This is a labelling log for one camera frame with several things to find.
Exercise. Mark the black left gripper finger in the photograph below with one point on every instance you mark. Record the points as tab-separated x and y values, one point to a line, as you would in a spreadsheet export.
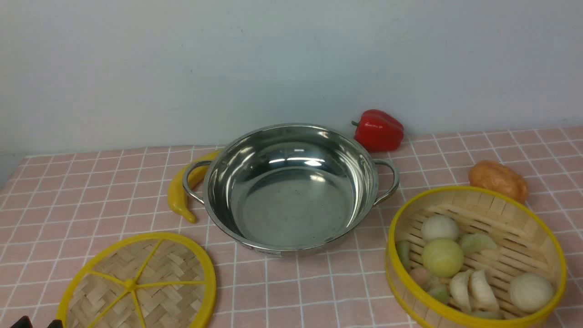
23	322

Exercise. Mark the yellow bamboo steamer lid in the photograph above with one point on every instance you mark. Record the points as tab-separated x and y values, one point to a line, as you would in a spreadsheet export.
152	280

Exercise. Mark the yellow bamboo steamer basket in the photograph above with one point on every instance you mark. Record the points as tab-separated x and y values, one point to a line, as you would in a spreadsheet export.
524	245

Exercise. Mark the stainless steel pot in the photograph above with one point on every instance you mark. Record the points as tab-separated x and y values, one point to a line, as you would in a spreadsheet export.
290	189

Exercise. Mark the pink checkered tablecloth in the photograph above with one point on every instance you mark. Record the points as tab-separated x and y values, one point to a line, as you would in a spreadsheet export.
58	211

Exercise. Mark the green dumpling at rim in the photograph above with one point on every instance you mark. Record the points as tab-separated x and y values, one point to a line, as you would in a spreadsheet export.
403	252

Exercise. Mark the pink dumpling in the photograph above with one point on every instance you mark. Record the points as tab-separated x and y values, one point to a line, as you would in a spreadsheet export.
424	278

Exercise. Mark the red bell pepper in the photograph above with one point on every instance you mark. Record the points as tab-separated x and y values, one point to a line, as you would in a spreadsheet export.
378	131

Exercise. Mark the small green dumpling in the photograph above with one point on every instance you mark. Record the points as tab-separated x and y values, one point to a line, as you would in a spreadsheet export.
440	292

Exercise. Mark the yellow-green round bun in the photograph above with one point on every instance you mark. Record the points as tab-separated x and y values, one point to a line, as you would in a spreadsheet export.
443	257

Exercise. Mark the white round bun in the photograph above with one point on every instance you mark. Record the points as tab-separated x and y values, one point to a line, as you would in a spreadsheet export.
529	292
439	227

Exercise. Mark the white dumpling left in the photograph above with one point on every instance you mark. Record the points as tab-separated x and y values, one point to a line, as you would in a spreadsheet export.
459	290

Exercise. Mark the white dumpling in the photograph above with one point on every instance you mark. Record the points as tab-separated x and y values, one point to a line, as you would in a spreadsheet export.
482	293
459	290

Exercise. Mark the pale green dumpling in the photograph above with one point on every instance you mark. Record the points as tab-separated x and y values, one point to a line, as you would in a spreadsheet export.
476	242

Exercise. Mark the white dumpling right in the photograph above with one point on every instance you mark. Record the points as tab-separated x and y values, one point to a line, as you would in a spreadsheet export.
482	293

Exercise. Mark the orange potato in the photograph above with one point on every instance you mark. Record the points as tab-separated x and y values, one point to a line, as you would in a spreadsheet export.
492	175

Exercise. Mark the white round bun right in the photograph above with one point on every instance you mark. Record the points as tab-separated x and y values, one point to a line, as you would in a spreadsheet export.
529	292

